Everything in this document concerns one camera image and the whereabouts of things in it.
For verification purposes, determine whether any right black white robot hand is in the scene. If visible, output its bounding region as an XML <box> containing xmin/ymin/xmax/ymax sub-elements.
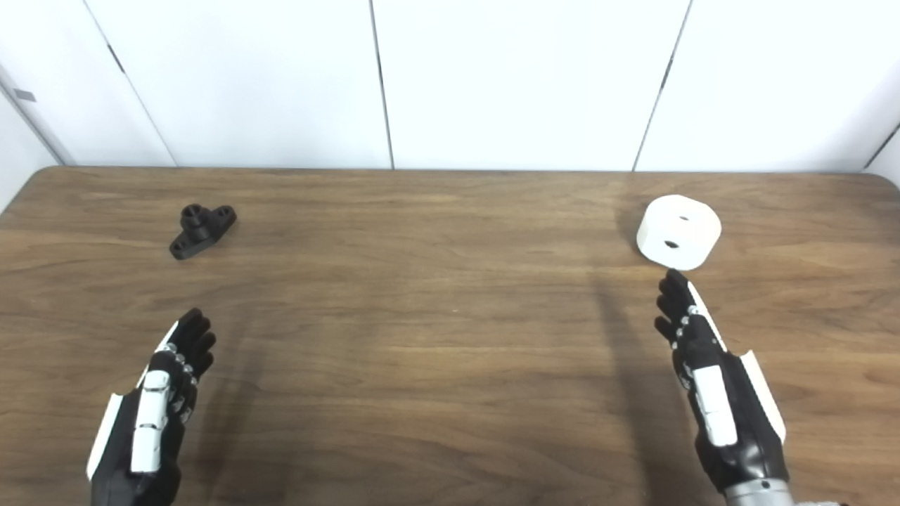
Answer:
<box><xmin>654</xmin><ymin>268</ymin><xmax>790</xmax><ymax>496</ymax></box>

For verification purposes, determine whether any black flanged holder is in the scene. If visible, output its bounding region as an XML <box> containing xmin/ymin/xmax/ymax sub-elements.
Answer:
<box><xmin>169</xmin><ymin>204</ymin><xmax>238</xmax><ymax>261</ymax></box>

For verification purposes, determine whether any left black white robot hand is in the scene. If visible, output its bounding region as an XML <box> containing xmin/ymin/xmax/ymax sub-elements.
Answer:
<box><xmin>86</xmin><ymin>307</ymin><xmax>217</xmax><ymax>506</ymax></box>

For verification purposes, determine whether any round white piece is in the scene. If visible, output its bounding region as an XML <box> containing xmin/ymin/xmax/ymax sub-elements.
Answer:
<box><xmin>636</xmin><ymin>195</ymin><xmax>723</xmax><ymax>271</ymax></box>

